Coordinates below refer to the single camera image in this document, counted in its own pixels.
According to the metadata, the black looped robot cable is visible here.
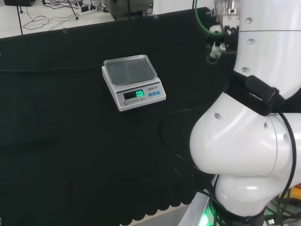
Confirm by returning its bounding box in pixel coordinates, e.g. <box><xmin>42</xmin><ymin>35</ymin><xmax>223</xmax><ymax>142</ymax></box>
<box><xmin>159</xmin><ymin>109</ymin><xmax>218</xmax><ymax>201</ymax></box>

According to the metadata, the white electronic balance steel pan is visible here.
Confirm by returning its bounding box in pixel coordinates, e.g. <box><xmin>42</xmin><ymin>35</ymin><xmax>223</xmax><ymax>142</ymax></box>
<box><xmin>101</xmin><ymin>54</ymin><xmax>167</xmax><ymax>113</ymax></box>

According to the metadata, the black balance power cable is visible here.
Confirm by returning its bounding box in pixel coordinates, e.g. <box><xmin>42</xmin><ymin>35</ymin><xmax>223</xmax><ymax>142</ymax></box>
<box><xmin>0</xmin><ymin>65</ymin><xmax>105</xmax><ymax>73</ymax></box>

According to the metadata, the black box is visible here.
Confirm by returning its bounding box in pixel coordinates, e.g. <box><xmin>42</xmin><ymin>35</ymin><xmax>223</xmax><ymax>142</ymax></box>
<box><xmin>3</xmin><ymin>0</ymin><xmax>36</xmax><ymax>7</ymax></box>

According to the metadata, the white power strip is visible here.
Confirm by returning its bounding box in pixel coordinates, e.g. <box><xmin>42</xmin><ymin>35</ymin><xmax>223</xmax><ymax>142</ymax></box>
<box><xmin>79</xmin><ymin>5</ymin><xmax>99</xmax><ymax>16</ymax></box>

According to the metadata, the black strap with connector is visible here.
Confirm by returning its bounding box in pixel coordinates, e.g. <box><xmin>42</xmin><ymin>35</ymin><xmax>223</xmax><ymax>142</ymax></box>
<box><xmin>228</xmin><ymin>70</ymin><xmax>286</xmax><ymax>116</ymax></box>

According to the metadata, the silver wrist bracket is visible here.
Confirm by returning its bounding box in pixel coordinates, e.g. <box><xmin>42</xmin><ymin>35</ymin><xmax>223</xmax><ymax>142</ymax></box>
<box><xmin>212</xmin><ymin>0</ymin><xmax>241</xmax><ymax>24</ymax></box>

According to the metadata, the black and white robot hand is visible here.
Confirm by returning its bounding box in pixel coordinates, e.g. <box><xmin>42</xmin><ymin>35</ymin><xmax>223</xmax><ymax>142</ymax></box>
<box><xmin>206</xmin><ymin>23</ymin><xmax>239</xmax><ymax>64</ymax></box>

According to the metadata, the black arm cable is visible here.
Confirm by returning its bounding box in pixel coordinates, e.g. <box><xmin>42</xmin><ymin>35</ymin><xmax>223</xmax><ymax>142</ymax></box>
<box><xmin>270</xmin><ymin>112</ymin><xmax>297</xmax><ymax>226</ymax></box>

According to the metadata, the black bench cloth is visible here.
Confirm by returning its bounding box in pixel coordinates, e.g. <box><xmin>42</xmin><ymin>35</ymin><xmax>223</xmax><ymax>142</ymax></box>
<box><xmin>0</xmin><ymin>7</ymin><xmax>238</xmax><ymax>226</ymax></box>

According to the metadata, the green robot cable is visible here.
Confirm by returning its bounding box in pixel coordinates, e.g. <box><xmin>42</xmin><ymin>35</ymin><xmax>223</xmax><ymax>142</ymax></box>
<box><xmin>192</xmin><ymin>0</ymin><xmax>223</xmax><ymax>36</ymax></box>

